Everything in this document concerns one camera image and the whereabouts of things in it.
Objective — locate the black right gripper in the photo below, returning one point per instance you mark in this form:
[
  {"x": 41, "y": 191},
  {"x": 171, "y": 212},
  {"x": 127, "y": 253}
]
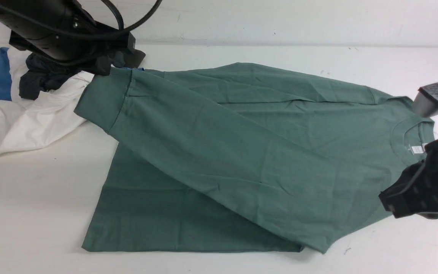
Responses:
[{"x": 416, "y": 190}]

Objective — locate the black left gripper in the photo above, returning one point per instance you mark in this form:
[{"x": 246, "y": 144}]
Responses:
[{"x": 72, "y": 44}]

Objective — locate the green long sleeve shirt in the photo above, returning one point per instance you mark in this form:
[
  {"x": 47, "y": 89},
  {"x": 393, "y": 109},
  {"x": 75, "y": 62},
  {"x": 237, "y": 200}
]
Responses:
[{"x": 244, "y": 158}]

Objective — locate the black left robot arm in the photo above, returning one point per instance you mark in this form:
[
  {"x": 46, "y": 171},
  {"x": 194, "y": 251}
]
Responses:
[{"x": 50, "y": 12}]

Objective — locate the dark grey garment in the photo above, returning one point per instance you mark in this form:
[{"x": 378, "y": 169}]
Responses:
[{"x": 44, "y": 75}]

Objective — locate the white garment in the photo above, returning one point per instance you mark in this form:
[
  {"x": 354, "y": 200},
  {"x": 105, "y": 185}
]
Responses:
[{"x": 27, "y": 125}]

